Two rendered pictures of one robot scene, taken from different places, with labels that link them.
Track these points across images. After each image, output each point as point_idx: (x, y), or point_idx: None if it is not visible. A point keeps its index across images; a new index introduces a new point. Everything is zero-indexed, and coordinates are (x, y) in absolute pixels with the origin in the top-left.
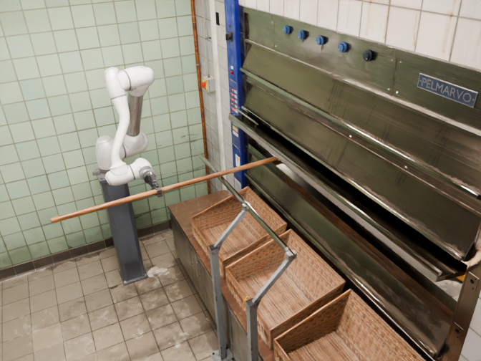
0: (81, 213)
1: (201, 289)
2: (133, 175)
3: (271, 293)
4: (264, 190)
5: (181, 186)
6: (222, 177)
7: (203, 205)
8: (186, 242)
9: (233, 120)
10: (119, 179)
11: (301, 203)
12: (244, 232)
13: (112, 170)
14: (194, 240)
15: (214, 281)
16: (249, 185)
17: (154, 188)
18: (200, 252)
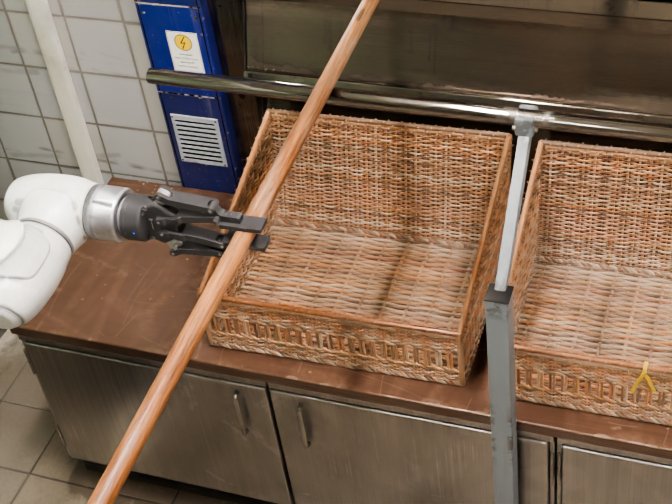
0: (134, 455)
1: (312, 481)
2: (69, 244)
3: (611, 331)
4: (372, 82)
5: (285, 178)
6: (339, 91)
7: (119, 256)
8: (187, 385)
9: None
10: (45, 284)
11: (564, 47)
12: (338, 245)
13: (2, 271)
14: (238, 355)
15: (510, 394)
16: (254, 106)
17: (233, 228)
18: (304, 371)
